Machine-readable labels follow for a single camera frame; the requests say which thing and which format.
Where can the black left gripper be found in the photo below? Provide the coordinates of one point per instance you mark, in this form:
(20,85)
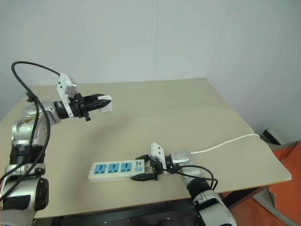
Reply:
(77,107)

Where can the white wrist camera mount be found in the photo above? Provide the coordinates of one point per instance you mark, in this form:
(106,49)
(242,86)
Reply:
(157,151)
(65,90)

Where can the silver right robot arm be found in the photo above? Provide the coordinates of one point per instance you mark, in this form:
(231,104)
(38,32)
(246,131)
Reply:
(207,193)

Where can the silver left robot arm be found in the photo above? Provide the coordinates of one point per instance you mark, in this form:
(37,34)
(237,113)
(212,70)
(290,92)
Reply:
(24,131)

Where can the black table frame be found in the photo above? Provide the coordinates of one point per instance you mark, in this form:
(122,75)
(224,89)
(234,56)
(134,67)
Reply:
(237,193)

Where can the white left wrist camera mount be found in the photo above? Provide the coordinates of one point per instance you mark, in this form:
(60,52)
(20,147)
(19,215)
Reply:
(65,90)

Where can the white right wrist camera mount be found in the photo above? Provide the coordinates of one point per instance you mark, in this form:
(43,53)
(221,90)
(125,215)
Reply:
(157,151)

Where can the black box on floor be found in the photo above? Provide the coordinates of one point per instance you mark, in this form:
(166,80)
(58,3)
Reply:
(271,136)

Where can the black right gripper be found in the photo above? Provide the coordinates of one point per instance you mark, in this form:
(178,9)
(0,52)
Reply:
(155,170)

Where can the grey floor cloth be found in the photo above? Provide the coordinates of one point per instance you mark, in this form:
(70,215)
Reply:
(270,200)

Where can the white power strip blue sockets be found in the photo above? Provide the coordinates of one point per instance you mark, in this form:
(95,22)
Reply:
(113,170)

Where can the white charger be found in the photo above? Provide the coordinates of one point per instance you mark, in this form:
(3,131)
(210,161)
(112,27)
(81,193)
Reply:
(108,107)

